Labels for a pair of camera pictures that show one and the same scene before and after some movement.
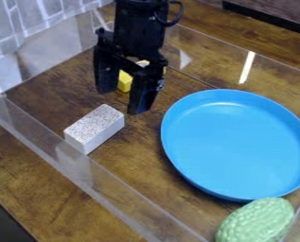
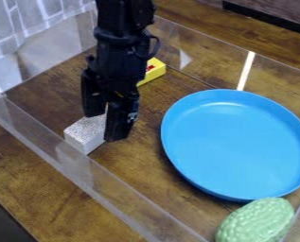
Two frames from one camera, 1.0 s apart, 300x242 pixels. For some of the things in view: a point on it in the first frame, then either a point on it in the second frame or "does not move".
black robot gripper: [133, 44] → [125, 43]
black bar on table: [264, 16] does not move
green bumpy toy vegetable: [260, 221] does not move
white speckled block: [94, 129] does not move
